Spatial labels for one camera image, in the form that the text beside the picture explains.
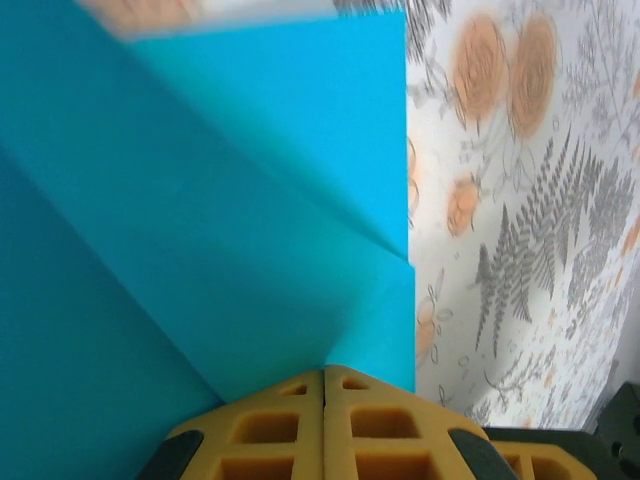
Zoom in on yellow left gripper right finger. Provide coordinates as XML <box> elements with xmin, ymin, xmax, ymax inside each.
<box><xmin>323</xmin><ymin>364</ymin><xmax>599</xmax><ymax>480</ymax></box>

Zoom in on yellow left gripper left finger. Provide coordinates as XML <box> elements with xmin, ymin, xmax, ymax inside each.
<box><xmin>132</xmin><ymin>367</ymin><xmax>325</xmax><ymax>480</ymax></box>

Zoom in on blue paper sheet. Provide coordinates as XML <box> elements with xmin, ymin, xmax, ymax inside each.
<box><xmin>0</xmin><ymin>0</ymin><xmax>418</xmax><ymax>480</ymax></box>

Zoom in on floral patterned tablecloth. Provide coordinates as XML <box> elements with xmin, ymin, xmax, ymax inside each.
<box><xmin>79</xmin><ymin>0</ymin><xmax>640</xmax><ymax>431</ymax></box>

